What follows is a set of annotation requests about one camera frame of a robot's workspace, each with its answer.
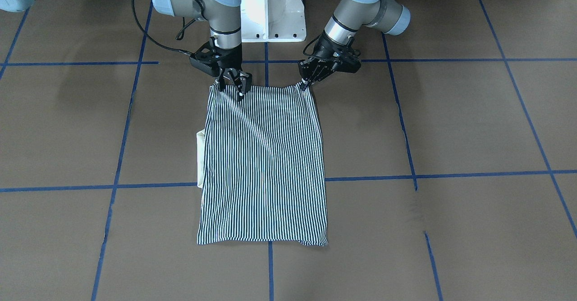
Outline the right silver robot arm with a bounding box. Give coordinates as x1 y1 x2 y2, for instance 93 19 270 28
131 0 252 100

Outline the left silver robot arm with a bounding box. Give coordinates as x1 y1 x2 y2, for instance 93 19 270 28
298 0 412 89

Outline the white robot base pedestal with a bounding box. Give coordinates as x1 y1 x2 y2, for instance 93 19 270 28
240 0 307 44

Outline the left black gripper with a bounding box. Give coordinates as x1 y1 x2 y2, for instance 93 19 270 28
298 32 361 90

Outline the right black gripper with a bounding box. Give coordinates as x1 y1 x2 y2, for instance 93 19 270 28
189 39 253 102

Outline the striped polo shirt white collar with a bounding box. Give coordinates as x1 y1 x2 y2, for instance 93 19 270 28
197 85 328 246

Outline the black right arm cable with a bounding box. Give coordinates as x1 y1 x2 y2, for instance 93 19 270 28
131 0 199 56

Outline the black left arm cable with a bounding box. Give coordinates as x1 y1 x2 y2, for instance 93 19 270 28
302 37 361 60

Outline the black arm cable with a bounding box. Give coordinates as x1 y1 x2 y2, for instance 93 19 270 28
131 0 199 56
302 37 361 60

